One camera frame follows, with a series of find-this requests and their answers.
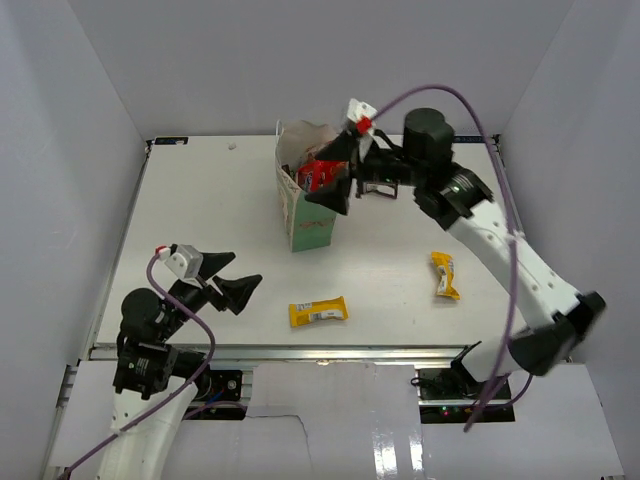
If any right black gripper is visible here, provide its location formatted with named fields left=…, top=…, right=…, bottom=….
left=306, top=128, right=427, bottom=213

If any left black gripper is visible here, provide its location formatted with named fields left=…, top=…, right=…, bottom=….
left=157, top=250, right=262, bottom=339

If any red cookie snack bag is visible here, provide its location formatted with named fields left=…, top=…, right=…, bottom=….
left=295, top=160, right=347, bottom=193

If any green white paper bag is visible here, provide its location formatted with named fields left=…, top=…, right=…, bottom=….
left=275, top=120, right=337, bottom=252

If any yellow bar wrapper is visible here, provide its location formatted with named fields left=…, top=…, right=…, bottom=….
left=289, top=296, right=349, bottom=328
left=431, top=252, right=460, bottom=301

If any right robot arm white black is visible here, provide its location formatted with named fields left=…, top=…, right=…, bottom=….
left=306, top=99, right=606, bottom=399

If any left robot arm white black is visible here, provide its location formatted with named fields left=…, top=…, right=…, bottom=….
left=96, top=244, right=262, bottom=479

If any brown bar wrapper far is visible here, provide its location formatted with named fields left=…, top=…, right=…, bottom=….
left=364, top=182, right=399, bottom=200

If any blue label right corner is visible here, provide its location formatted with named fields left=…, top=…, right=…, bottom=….
left=454, top=135, right=484, bottom=144

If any blue label corner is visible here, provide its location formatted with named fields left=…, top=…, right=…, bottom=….
left=454, top=135, right=484, bottom=144
left=153, top=136, right=189, bottom=146

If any blue label left corner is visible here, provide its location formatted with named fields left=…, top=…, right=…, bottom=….
left=153, top=136, right=189, bottom=146

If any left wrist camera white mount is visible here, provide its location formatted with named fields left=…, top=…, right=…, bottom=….
left=155, top=244, right=204, bottom=281

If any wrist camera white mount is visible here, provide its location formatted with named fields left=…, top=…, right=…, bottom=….
left=155, top=244, right=204, bottom=281
left=345, top=98, right=377, bottom=160

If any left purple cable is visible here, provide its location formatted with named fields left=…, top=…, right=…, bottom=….
left=58, top=252, right=217, bottom=480

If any purple cable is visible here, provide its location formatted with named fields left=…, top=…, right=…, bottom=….
left=58, top=252, right=217, bottom=480
left=369, top=84, right=534, bottom=434

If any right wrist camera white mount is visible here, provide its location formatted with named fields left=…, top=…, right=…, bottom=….
left=345, top=98, right=377, bottom=160

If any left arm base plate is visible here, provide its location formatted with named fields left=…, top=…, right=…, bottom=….
left=194, top=369, right=243, bottom=403

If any aluminium front rail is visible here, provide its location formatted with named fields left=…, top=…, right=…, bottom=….
left=87, top=344, right=571, bottom=364

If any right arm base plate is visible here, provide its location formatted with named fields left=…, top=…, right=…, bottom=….
left=410, top=368, right=516, bottom=425

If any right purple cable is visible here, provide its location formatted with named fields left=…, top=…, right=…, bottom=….
left=369, top=84, right=534, bottom=434

